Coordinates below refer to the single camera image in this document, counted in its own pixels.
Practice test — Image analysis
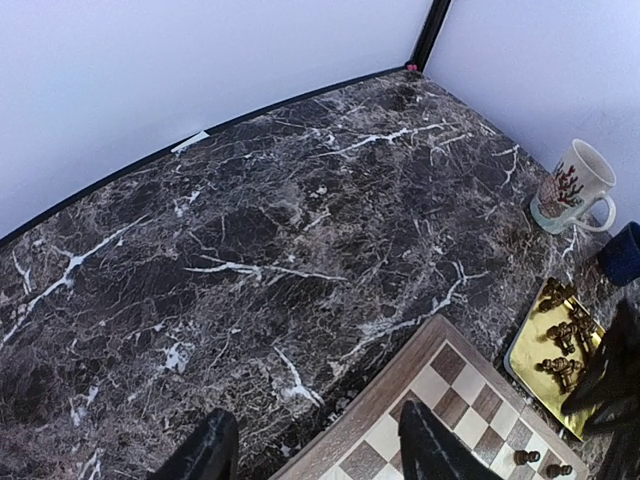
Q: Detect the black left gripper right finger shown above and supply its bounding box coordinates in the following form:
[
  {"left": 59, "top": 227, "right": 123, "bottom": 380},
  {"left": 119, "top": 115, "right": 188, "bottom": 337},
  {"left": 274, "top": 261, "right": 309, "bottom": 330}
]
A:
[{"left": 398, "top": 400, "right": 500, "bottom": 480}]

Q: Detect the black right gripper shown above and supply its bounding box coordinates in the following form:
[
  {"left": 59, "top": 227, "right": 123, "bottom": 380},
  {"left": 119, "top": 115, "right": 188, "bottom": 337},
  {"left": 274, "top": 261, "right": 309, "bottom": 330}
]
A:
[{"left": 561, "top": 299, "right": 639, "bottom": 479}]

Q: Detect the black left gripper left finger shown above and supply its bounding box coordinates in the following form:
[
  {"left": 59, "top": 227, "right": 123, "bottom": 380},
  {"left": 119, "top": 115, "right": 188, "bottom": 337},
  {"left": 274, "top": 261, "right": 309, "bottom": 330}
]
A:
[{"left": 148, "top": 408, "right": 239, "bottom": 480}]

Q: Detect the wooden chess board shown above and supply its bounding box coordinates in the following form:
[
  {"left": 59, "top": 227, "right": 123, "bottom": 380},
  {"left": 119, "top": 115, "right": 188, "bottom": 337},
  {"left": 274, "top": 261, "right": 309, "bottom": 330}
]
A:
[{"left": 274, "top": 315, "right": 589, "bottom": 479}]

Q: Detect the dark chess pawn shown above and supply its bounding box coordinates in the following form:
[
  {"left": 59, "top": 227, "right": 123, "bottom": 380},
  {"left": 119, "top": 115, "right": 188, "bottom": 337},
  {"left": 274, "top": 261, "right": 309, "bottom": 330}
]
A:
[
  {"left": 513, "top": 450, "right": 541, "bottom": 466},
  {"left": 545, "top": 464, "right": 573, "bottom": 479}
]

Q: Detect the pile of dark chess pieces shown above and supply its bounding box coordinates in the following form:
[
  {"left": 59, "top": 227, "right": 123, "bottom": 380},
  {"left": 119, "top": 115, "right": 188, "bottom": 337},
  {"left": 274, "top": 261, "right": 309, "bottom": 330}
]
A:
[{"left": 534, "top": 277, "right": 600, "bottom": 394}]

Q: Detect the gold metal tray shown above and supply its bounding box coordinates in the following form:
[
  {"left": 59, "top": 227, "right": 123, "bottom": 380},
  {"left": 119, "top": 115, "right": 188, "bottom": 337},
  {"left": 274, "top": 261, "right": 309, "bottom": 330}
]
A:
[{"left": 503, "top": 277, "right": 605, "bottom": 439}]

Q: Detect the dark blue mug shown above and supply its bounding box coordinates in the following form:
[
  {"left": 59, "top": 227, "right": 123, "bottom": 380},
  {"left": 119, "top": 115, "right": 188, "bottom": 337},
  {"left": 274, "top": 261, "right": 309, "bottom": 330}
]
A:
[{"left": 596, "top": 221, "right": 640, "bottom": 287}]

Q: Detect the white coral pattern mug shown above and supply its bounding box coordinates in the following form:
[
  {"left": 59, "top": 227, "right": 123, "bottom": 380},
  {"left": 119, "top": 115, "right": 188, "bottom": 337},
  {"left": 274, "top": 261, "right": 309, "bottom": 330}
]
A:
[{"left": 529, "top": 139, "right": 617, "bottom": 235}]

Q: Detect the right black frame post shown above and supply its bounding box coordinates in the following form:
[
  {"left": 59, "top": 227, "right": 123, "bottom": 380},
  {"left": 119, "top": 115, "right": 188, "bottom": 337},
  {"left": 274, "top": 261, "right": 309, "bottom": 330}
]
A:
[{"left": 405, "top": 0, "right": 452, "bottom": 73}]

